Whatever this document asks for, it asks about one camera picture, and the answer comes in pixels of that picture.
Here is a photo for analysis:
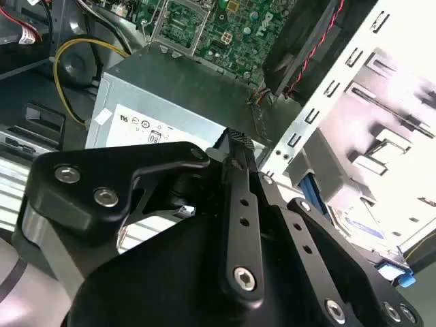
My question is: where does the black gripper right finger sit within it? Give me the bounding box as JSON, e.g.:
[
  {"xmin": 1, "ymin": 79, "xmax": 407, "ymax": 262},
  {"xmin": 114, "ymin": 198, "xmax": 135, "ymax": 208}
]
[{"xmin": 251, "ymin": 149, "xmax": 426, "ymax": 327}]

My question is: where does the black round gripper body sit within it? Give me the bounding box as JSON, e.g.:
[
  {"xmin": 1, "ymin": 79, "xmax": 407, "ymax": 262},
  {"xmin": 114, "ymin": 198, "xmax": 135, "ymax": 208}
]
[{"xmin": 67, "ymin": 204, "xmax": 328, "ymax": 327}]

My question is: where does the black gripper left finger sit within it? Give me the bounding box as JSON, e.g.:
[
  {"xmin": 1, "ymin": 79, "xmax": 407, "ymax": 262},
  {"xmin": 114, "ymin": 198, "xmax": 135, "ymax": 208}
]
[{"xmin": 12, "ymin": 127, "xmax": 266, "ymax": 305}]

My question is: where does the hard disk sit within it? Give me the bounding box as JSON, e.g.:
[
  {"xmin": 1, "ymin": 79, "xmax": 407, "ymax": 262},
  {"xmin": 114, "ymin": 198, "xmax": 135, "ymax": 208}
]
[{"xmin": 298, "ymin": 170, "xmax": 417, "ymax": 290}]

